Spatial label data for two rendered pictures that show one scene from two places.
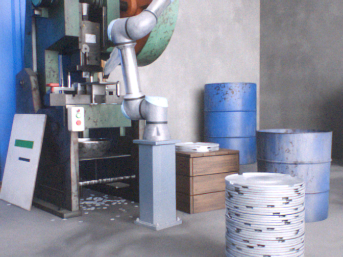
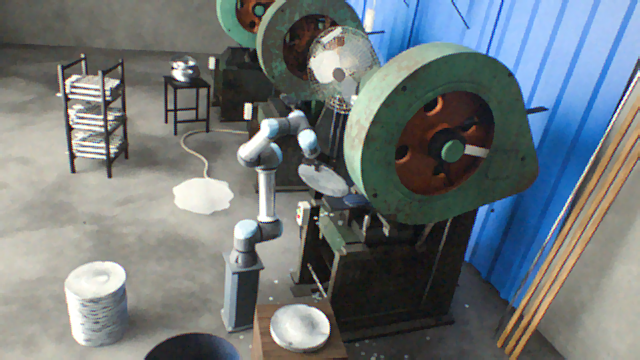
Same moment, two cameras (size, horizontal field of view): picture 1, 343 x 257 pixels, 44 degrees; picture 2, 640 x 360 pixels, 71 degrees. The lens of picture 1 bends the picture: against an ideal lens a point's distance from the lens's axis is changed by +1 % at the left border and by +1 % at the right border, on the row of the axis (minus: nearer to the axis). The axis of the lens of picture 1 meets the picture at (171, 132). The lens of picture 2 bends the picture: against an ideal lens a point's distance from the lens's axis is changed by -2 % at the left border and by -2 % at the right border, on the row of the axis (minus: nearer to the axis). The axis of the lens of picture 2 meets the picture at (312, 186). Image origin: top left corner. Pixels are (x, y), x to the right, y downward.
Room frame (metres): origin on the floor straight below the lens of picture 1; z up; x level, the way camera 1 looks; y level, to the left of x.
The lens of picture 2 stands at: (3.09, -1.76, 2.03)
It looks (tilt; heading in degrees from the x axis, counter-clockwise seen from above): 28 degrees down; 107
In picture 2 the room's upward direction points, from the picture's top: 9 degrees clockwise
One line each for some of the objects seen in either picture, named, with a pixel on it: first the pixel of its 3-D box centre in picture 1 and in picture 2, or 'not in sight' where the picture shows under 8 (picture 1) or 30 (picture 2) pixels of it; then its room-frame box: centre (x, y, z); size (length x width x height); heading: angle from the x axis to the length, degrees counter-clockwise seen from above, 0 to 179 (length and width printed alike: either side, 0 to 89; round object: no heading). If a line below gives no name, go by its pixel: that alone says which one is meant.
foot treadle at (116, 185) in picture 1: (97, 183); (335, 288); (2.66, 0.47, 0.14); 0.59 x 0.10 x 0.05; 40
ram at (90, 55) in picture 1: (87, 43); not in sight; (2.73, 0.54, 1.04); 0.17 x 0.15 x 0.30; 40
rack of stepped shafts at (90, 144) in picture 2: not in sight; (95, 116); (0.18, 1.13, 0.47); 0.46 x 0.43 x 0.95; 20
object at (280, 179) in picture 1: (263, 179); (95, 279); (1.57, -0.35, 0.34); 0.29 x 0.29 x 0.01
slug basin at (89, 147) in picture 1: (86, 147); not in sight; (2.77, 0.56, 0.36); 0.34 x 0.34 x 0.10
